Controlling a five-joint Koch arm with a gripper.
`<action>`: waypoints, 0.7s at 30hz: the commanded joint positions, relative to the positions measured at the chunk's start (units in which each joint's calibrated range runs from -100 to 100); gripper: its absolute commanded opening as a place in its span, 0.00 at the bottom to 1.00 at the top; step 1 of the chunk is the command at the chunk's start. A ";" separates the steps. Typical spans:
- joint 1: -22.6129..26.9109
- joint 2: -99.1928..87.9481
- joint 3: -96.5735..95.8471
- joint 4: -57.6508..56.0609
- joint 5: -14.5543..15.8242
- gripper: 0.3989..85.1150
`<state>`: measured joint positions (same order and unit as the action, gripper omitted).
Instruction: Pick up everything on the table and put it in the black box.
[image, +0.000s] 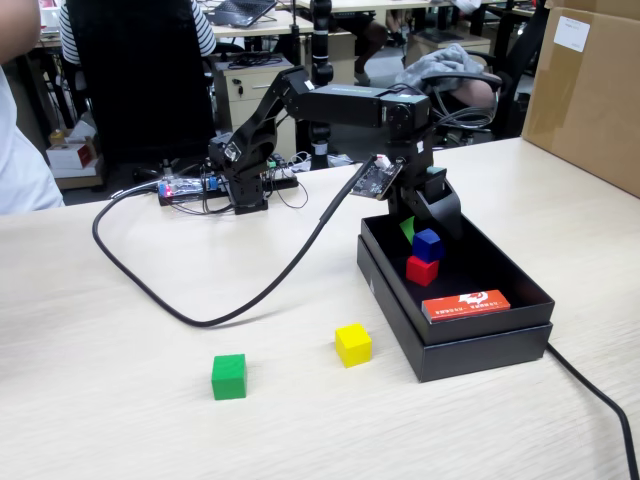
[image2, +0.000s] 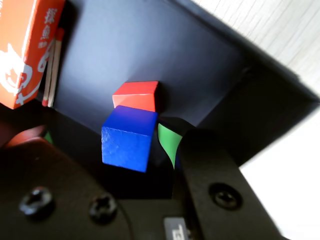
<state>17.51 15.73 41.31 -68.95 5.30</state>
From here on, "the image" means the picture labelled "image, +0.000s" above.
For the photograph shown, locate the black cardboard box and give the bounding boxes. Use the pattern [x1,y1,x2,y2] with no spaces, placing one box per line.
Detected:
[359,212,556,346]

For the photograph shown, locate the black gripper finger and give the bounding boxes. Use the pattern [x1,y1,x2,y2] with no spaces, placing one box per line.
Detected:
[397,197,421,247]
[413,175,464,242]

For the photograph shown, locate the orange small carton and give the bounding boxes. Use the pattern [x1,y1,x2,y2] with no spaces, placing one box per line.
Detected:
[421,289,512,324]

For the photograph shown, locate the grey robot cable bundle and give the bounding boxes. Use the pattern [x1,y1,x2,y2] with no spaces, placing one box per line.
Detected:
[428,84,501,135]

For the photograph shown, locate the black mesh office chair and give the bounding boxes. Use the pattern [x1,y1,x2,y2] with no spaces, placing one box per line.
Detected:
[64,0,217,169]

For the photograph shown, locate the grey crumpled cloth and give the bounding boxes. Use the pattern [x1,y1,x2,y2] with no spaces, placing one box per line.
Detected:
[394,43,486,99]

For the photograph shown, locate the thick black sleeved cable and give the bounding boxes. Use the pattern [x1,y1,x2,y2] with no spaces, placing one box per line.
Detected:
[92,160,377,329]

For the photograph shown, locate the person in striped shirt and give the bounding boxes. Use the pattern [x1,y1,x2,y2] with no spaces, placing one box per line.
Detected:
[58,0,218,66]

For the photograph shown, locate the bare person forearm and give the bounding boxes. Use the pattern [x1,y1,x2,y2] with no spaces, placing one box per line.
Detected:
[0,0,42,66]

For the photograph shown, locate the black chair with armrest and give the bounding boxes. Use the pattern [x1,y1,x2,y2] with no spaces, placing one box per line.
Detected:
[422,0,549,140]

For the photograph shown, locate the white and red box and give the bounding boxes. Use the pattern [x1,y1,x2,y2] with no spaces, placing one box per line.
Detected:
[45,127,101,171]

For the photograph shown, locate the green wooden cube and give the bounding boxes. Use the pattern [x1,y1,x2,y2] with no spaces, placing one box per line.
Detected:
[210,353,248,401]

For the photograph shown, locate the blue wooden cube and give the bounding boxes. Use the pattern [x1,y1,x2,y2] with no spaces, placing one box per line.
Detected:
[412,228,446,263]

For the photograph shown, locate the yellow wooden cube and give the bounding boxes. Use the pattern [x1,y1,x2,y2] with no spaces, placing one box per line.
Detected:
[334,322,373,369]

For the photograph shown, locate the black laptop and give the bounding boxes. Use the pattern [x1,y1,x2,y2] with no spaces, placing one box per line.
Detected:
[204,0,279,29]

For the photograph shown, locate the legs of seated person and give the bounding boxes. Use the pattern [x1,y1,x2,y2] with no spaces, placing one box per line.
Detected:
[352,12,397,87]

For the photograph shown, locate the black open box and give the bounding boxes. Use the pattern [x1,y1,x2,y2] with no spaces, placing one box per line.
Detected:
[356,234,554,384]

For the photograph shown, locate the beige drawer cabinet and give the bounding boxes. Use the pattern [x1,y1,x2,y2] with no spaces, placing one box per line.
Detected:
[214,58,297,161]

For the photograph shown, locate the person in white shirt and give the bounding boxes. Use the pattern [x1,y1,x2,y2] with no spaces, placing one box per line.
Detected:
[0,67,66,216]

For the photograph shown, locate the electronics controller board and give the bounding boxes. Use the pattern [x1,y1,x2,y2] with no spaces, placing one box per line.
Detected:
[157,162,301,207]

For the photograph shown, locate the white paper label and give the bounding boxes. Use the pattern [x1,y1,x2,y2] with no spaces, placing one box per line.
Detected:
[552,15,592,54]

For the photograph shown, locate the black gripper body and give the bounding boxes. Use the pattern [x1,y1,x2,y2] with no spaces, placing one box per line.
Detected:
[384,141,449,209]

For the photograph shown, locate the red wooden cube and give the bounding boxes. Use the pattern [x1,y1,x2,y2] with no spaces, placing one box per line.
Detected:
[405,255,440,287]

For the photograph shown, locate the black vertical pole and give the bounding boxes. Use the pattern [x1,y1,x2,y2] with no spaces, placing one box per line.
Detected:
[308,0,335,171]

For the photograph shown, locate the thin black cable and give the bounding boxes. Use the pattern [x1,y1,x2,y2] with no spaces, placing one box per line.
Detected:
[544,342,640,480]

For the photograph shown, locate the camera circuit board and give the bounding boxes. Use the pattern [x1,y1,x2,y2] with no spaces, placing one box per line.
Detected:
[348,154,404,202]

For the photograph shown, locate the beige office desk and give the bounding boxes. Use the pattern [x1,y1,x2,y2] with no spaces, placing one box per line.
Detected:
[207,8,316,41]

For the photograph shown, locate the large brown cardboard box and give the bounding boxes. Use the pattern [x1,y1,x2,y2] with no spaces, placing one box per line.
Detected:
[521,0,640,199]

